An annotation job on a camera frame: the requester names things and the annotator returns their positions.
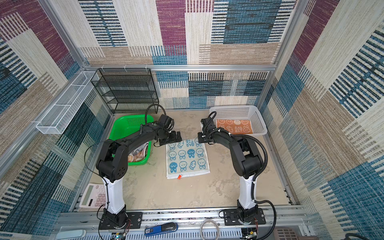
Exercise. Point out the blue patterned towel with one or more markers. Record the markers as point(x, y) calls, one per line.
point(187, 158)

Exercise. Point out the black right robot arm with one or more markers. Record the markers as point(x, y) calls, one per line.
point(249, 159)

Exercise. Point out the light blue flat object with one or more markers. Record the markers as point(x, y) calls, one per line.
point(71, 235)

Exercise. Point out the black wire mesh shelf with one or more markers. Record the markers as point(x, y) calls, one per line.
point(124, 90)

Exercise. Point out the orange bunny pattern towel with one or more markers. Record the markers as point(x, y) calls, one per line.
point(235, 126)

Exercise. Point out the blue black stapler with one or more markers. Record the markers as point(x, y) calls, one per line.
point(161, 229)

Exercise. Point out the white wire mesh tray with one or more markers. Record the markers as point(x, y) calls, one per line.
point(59, 116)

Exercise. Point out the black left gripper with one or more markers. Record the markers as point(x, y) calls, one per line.
point(173, 138)

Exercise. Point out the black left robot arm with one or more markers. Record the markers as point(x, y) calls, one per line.
point(112, 164)

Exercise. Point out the white plastic basket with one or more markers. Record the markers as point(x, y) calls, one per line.
point(244, 119)

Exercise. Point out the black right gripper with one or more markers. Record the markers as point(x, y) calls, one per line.
point(201, 140)

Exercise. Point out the green plastic laundry basket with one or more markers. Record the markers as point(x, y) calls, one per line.
point(125, 126)

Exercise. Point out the white desk calculator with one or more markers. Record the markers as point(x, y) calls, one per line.
point(94, 196)

